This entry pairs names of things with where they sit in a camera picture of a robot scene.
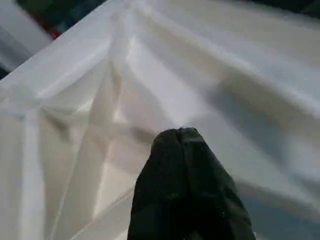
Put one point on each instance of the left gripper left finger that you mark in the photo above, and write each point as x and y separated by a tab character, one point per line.
160	190

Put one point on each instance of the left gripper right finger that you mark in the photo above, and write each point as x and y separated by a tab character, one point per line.
215	195

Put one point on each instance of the white plastic table top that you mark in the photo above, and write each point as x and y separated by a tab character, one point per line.
150	75

